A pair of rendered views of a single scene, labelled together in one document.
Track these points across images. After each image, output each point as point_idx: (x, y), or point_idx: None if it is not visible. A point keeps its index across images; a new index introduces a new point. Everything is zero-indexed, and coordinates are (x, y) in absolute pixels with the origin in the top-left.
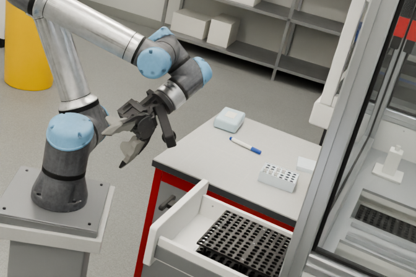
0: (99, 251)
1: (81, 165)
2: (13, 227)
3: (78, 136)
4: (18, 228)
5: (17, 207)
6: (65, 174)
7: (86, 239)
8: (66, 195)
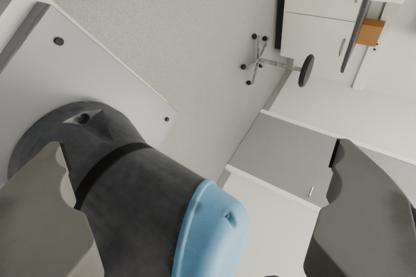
0: None
1: (138, 173)
2: (153, 89)
3: (228, 214)
4: (148, 86)
5: (153, 122)
6: (152, 149)
7: (60, 9)
8: (114, 121)
